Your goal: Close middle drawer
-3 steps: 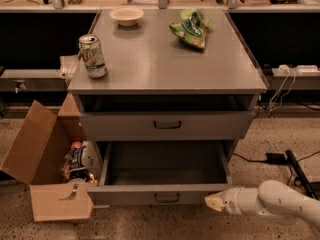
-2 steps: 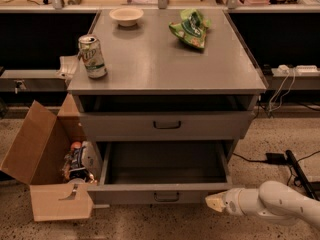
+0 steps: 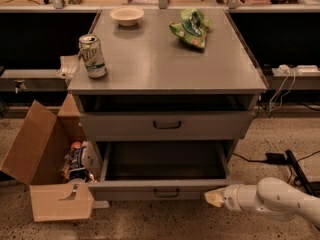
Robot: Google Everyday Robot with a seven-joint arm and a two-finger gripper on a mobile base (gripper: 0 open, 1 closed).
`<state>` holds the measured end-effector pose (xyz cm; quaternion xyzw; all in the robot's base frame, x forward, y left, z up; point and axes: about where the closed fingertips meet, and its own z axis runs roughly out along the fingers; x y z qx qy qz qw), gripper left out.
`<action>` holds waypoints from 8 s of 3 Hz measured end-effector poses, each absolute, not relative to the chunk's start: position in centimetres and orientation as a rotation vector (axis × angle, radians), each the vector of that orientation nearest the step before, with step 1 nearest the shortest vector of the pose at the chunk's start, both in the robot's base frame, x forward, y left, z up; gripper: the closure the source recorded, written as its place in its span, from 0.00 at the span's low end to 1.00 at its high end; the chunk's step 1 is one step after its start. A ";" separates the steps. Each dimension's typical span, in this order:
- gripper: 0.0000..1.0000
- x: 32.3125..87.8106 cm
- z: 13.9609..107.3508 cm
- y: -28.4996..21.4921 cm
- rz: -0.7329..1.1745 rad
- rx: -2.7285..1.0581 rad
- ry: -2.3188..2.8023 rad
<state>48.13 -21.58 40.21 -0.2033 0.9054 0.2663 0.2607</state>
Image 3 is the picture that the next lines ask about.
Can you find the white power strip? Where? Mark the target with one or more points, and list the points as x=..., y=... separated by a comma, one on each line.
x=308, y=70

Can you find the cream bowl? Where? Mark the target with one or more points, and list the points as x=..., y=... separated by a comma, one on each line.
x=127, y=16

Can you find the grey top drawer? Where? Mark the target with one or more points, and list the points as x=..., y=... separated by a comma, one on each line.
x=163, y=126

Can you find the black floor stand bar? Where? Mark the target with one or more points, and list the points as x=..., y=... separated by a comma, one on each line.
x=300, y=174

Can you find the green soda can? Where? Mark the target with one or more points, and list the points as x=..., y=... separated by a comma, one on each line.
x=91, y=53

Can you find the grey drawer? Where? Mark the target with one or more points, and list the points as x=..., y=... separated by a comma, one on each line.
x=161, y=170
x=163, y=126

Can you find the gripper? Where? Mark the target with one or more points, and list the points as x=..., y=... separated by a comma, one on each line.
x=232, y=196

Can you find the open cardboard box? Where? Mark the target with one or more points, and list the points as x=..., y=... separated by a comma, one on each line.
x=37, y=156

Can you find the snack items in box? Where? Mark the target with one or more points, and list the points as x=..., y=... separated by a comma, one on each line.
x=83, y=161

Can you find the grey drawer cabinet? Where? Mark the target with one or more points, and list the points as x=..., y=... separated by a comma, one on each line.
x=151, y=70

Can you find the green chip bag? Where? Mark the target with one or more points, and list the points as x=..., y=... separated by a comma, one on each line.
x=192, y=29

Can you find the black power adapter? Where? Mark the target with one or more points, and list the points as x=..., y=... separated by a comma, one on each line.
x=276, y=158

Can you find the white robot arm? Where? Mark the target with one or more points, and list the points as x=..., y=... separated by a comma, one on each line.
x=270, y=197

